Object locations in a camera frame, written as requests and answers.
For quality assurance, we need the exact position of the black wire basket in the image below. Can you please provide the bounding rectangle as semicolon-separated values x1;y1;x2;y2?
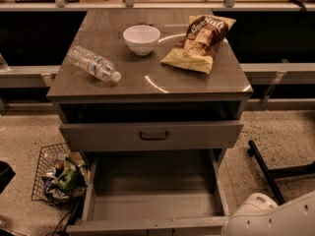
31;144;87;206

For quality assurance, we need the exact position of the green crumpled wrapper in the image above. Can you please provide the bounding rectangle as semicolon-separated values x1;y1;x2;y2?
57;169;78;192

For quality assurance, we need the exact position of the grey drawer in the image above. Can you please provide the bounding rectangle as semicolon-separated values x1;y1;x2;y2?
67;149;229;236
60;121;243;152

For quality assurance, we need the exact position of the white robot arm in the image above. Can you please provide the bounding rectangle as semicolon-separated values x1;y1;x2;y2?
221;192;315;236

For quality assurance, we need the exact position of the yellow brown chip bag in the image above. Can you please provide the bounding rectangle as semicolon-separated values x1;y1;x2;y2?
161;15;235;74

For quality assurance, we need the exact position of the white ceramic bowl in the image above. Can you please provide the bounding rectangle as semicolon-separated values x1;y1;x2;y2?
123;25;160;56

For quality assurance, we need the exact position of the grey drawer cabinet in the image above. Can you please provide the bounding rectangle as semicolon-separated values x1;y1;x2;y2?
46;7;254;158

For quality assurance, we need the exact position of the clear plastic water bottle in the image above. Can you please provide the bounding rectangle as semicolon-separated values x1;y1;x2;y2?
68;46;121;83

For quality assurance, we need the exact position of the black cable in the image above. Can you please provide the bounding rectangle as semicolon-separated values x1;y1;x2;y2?
45;202;82;236

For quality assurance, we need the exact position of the grey top drawer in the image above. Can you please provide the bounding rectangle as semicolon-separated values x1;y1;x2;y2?
60;121;243;152

